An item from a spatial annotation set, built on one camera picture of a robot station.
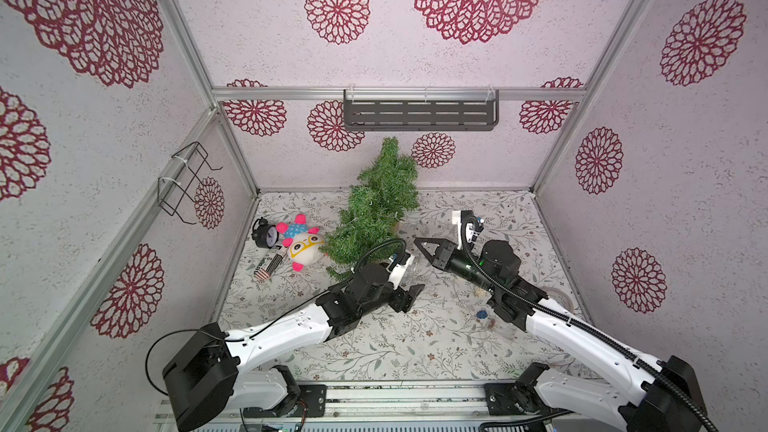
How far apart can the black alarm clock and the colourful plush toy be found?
0.03 metres

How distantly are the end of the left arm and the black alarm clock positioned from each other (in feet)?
1.73

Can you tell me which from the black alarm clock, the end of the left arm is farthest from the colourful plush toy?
the end of the left arm

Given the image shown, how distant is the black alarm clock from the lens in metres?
0.99

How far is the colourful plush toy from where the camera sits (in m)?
0.96

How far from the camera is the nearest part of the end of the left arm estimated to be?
27.0 inches

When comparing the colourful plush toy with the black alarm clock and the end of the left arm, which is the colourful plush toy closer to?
the black alarm clock

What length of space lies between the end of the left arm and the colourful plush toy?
33 centimetres
